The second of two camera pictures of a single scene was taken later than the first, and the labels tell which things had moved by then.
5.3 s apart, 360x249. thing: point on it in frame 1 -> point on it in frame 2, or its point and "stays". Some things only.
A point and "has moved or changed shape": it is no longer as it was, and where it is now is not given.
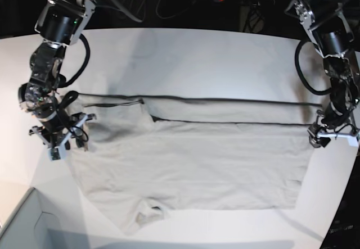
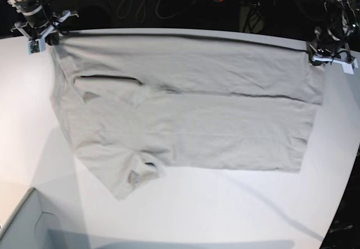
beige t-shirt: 192,153 has moved or changed shape
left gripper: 55,130 -> 36,25
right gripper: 336,121 -> 327,48
